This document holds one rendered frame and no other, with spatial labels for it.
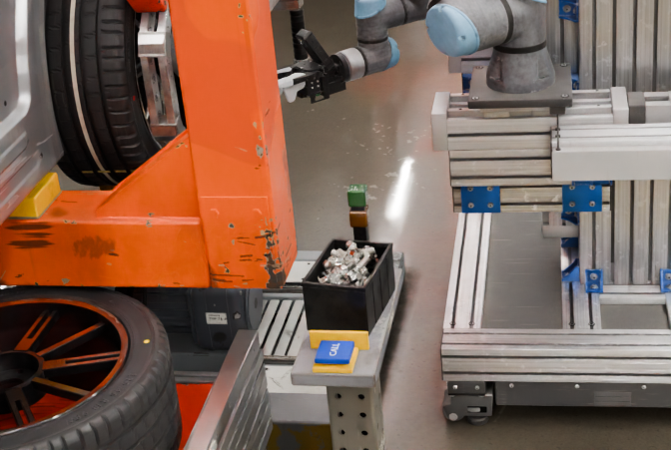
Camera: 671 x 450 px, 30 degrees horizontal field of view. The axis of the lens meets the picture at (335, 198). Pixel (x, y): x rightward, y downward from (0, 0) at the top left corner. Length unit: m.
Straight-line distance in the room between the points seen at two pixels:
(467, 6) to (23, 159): 0.97
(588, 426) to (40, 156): 1.41
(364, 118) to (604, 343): 2.14
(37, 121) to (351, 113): 2.35
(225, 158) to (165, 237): 0.24
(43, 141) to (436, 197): 1.76
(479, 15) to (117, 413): 1.09
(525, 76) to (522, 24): 0.12
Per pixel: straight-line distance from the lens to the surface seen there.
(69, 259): 2.76
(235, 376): 2.62
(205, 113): 2.50
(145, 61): 2.86
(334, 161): 4.50
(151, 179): 2.62
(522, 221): 3.54
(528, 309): 3.12
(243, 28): 2.42
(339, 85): 3.00
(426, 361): 3.32
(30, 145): 2.71
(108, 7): 2.86
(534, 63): 2.75
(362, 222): 2.74
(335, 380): 2.49
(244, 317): 2.96
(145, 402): 2.44
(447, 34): 2.64
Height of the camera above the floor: 1.82
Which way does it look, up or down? 25 degrees down
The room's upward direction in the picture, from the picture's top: 6 degrees counter-clockwise
